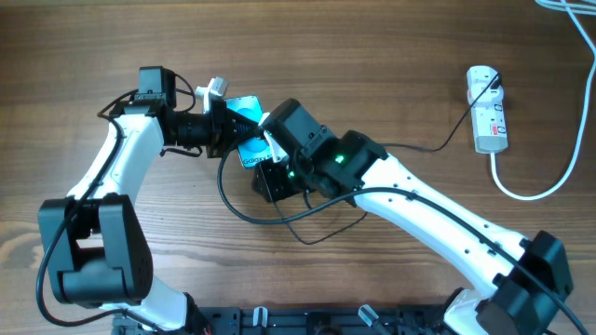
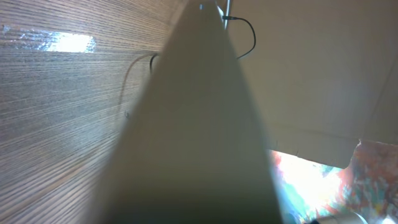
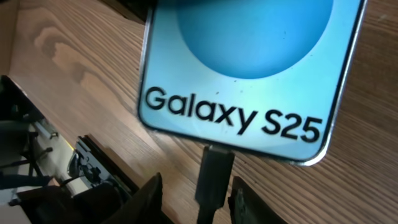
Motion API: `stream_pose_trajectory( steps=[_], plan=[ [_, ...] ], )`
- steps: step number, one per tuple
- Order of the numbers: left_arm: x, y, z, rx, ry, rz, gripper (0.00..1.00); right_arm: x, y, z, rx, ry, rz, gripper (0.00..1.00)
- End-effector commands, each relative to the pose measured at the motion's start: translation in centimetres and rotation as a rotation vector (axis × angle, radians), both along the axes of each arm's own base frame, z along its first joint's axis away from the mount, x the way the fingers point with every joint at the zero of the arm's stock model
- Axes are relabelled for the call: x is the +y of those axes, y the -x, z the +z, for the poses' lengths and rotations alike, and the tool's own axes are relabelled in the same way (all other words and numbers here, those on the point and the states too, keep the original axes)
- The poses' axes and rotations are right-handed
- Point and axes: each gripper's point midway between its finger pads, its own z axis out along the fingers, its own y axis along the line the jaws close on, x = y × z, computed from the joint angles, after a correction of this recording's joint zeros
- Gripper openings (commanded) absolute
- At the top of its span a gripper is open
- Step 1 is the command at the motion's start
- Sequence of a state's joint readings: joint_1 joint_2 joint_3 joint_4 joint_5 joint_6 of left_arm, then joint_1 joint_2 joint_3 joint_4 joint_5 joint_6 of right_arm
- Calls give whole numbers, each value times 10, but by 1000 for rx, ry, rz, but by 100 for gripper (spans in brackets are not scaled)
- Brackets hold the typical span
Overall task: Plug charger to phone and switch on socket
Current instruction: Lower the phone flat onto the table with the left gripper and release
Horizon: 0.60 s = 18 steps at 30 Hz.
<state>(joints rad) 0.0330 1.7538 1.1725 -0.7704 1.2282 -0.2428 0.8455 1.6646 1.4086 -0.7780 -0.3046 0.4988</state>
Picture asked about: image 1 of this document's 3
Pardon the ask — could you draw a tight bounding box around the turquoise screen Galaxy smartphone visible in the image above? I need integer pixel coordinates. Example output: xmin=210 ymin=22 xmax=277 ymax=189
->
xmin=224 ymin=95 xmax=275 ymax=169

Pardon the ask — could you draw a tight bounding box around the black USB charging cable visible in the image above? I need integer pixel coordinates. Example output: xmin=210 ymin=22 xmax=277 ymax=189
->
xmin=272 ymin=72 xmax=503 ymax=246

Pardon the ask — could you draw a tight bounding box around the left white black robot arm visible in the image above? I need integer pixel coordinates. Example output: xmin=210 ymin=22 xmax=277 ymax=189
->
xmin=35 ymin=66 xmax=256 ymax=334

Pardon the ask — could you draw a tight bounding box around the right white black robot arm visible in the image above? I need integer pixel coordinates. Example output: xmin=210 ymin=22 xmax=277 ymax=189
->
xmin=259 ymin=99 xmax=573 ymax=334

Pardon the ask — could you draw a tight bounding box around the white charger plug adapter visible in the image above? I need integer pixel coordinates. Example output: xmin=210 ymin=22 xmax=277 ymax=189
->
xmin=467 ymin=79 xmax=504 ymax=107

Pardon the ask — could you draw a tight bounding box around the white power strip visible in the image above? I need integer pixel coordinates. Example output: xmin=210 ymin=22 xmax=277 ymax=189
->
xmin=467 ymin=65 xmax=508 ymax=154

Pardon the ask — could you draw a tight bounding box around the right black camera cable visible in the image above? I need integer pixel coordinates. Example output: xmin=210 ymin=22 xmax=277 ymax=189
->
xmin=216 ymin=132 xmax=590 ymax=335

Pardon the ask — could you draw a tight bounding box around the black camera cable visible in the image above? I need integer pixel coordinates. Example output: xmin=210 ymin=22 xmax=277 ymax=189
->
xmin=216 ymin=132 xmax=590 ymax=335
xmin=34 ymin=74 xmax=204 ymax=328

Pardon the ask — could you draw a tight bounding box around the left black camera cable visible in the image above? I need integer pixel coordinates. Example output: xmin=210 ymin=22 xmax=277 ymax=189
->
xmin=34 ymin=74 xmax=204 ymax=328

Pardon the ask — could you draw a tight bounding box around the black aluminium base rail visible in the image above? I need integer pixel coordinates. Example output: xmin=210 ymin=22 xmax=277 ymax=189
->
xmin=111 ymin=304 xmax=467 ymax=335

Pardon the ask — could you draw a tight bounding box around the white power strip cord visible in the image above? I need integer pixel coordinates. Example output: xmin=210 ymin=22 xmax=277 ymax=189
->
xmin=489 ymin=0 xmax=596 ymax=202

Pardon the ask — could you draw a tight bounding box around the white cables top right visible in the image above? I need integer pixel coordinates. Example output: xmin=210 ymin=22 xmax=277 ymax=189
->
xmin=534 ymin=0 xmax=596 ymax=18

